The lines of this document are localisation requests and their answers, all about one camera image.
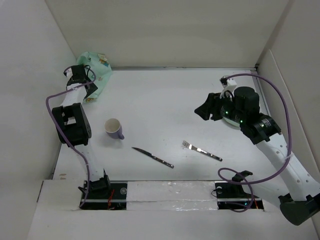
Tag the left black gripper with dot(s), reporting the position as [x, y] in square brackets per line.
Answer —
[92, 89]

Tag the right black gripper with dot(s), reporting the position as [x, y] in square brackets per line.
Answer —
[211, 105]

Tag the green cartoon print cloth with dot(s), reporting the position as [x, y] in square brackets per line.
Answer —
[99, 64]

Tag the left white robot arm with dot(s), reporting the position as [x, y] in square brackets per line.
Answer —
[73, 127]

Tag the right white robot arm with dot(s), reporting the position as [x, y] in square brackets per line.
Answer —
[299, 198]

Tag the light green floral plate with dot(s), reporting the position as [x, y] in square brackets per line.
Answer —
[231, 122]

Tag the steel fork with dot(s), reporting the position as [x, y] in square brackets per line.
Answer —
[189, 146]

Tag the purple ceramic mug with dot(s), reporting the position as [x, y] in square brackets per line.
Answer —
[114, 129]

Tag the steel table knife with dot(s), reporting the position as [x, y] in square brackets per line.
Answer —
[154, 157]

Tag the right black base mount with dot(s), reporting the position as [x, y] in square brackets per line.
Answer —
[233, 197]

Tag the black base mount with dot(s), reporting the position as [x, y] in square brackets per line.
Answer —
[233, 197]
[114, 199]

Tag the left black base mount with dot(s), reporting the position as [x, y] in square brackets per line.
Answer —
[114, 199]

